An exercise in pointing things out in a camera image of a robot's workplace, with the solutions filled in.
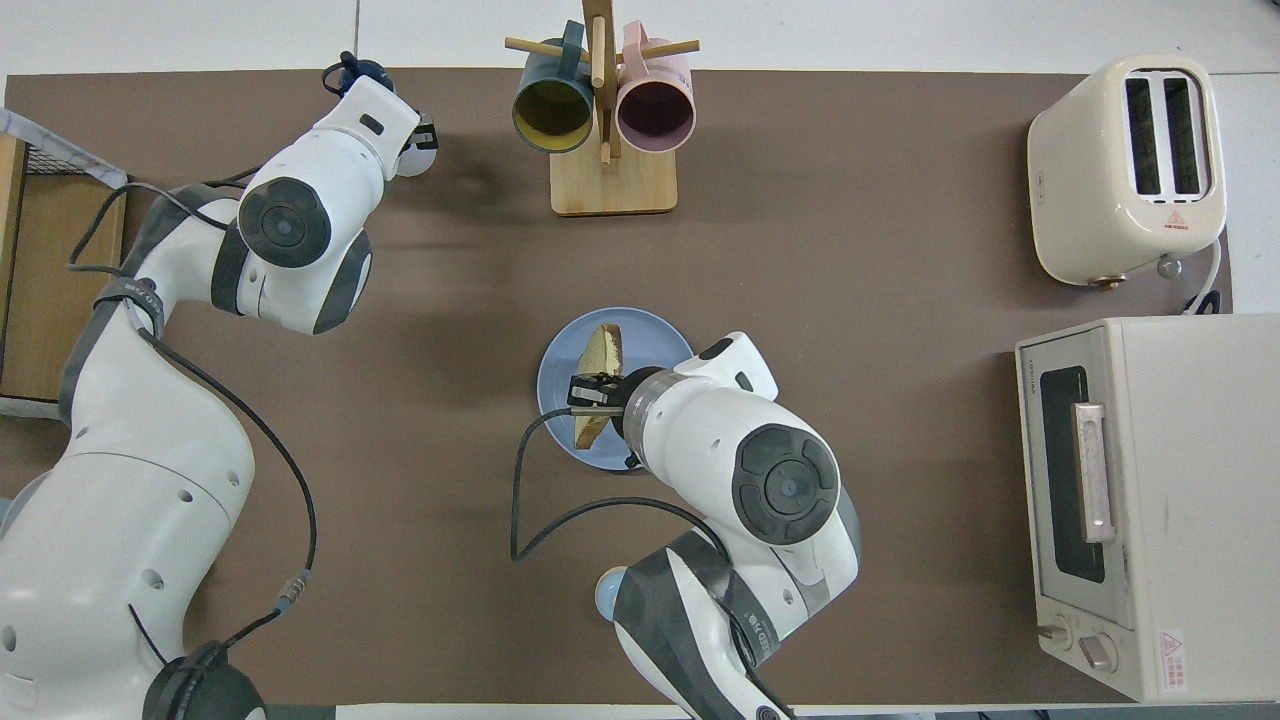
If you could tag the cream two-slot toaster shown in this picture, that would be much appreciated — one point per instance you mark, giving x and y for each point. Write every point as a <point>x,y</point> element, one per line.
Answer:
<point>1085,190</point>

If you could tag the pink mug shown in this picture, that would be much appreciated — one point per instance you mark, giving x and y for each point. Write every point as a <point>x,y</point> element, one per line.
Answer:
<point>655,110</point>

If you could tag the slice of toast bread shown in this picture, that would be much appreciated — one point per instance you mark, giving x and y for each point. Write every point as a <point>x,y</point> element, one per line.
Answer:
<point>603,350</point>

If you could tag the blue round plate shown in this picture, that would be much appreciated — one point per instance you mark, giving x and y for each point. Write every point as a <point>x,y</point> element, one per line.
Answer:
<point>655,335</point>

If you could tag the white toaster oven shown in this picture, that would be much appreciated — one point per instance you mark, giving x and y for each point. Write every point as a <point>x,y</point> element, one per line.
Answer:
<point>1190,520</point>

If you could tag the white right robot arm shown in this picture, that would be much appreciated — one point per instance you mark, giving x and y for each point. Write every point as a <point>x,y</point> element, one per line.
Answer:
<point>700,430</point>

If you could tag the brown table mat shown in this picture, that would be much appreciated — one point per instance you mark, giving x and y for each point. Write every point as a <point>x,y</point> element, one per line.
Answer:
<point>900,300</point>

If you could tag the translucent squeeze bottle blue cap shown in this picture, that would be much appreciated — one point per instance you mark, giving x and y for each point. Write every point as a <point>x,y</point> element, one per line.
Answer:
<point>362,72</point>

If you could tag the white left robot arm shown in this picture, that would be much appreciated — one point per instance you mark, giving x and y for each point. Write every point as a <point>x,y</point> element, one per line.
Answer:
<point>130,450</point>

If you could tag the wooden shelf unit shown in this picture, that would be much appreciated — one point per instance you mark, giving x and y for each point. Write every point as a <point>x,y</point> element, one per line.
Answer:
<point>40,300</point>

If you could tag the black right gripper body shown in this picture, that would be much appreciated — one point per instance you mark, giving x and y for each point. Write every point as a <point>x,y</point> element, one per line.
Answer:
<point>618,395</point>

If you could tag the marble pattern paper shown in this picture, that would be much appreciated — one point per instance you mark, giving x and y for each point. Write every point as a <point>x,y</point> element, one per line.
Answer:
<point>60,148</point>

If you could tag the dark teal mug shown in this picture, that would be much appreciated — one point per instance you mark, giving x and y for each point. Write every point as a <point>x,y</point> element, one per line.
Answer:
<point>552,110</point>

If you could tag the wooden mug tree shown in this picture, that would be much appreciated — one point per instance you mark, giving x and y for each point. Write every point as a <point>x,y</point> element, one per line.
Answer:
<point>612,185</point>

